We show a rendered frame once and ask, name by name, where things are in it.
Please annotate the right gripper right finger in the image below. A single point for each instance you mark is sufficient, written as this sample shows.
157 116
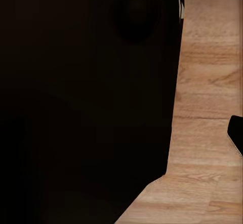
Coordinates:
235 131

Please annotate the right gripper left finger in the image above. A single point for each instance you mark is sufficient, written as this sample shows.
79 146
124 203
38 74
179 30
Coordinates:
12 131

